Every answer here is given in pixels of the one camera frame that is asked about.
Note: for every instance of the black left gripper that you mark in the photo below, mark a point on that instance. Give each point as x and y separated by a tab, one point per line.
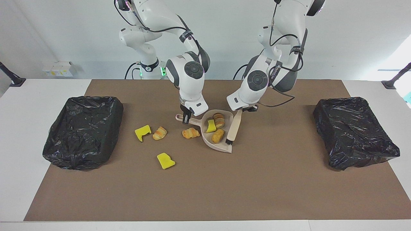
252	108

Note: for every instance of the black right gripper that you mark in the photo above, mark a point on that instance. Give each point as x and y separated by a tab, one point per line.
186	109

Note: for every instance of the beige plastic dustpan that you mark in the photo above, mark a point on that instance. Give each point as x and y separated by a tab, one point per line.
196	121

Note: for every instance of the small striped croissant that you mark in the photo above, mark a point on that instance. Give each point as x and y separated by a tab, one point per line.
190	133
219	120
160	133

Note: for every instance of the beige hand brush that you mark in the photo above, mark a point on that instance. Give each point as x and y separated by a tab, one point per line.
234	126

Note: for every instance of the brown bread roll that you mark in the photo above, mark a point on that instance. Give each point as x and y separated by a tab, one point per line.
218	136

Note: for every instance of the notched yellow sponge piece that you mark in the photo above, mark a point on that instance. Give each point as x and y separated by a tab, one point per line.
142	132

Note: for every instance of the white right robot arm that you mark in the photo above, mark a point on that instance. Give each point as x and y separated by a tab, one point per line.
189	80

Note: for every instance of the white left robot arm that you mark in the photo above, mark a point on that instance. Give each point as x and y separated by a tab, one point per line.
257	83

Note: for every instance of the black bag lined bin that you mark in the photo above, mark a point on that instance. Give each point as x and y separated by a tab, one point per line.
83	131
353	131

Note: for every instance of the brown table mat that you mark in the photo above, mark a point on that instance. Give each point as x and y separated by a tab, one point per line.
192	199

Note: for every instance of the black clamp stand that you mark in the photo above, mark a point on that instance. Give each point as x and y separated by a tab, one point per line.
396	77
11	77

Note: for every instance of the white wall socket box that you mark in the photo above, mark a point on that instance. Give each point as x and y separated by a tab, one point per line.
57	69

